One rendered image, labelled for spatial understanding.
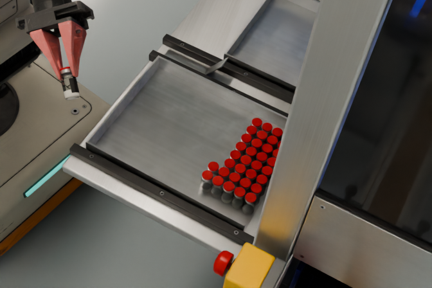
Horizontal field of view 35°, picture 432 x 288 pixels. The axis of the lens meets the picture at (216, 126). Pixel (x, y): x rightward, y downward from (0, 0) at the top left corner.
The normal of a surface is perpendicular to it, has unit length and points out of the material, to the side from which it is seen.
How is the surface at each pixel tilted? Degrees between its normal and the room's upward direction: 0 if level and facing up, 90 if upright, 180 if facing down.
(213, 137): 0
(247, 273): 0
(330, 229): 90
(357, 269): 90
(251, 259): 0
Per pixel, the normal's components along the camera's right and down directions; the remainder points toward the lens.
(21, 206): 0.78, 0.54
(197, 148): 0.08, -0.59
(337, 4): -0.48, 0.69
